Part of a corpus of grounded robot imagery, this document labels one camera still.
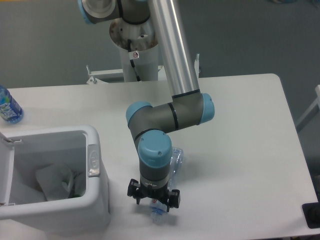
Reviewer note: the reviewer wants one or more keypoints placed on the clear crushed plastic bottle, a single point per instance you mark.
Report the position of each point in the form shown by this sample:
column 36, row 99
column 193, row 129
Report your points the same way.
column 159, row 210

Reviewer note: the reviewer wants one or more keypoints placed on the black device at table edge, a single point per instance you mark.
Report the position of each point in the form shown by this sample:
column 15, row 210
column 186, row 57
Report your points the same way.
column 311, row 213

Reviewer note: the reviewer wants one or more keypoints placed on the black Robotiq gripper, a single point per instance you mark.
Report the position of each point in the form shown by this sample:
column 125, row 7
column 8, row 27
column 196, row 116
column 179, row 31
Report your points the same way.
column 171, row 198

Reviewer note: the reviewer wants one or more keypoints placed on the white tissue paper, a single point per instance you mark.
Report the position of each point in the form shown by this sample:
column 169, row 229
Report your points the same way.
column 59, row 182

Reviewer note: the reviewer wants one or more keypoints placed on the white plastic trash can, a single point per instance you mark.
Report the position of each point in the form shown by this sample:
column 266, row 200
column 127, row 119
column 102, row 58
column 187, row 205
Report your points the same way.
column 22, row 200

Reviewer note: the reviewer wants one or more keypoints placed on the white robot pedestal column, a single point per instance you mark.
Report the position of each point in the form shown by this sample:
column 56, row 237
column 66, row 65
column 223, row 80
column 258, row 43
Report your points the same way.
column 138, row 49

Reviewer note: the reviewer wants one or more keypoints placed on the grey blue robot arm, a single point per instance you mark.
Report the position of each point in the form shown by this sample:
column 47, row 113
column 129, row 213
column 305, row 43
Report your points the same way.
column 183, row 106

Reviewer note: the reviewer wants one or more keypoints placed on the blue labelled water bottle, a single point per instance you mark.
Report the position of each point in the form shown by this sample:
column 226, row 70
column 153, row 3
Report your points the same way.
column 10, row 111

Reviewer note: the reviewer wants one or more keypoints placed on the white pedestal base frame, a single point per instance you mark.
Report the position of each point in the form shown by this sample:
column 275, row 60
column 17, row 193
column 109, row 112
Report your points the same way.
column 117, row 75

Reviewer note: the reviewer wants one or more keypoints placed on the white frame at right edge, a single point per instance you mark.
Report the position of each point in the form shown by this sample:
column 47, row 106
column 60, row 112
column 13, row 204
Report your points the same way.
column 312, row 110

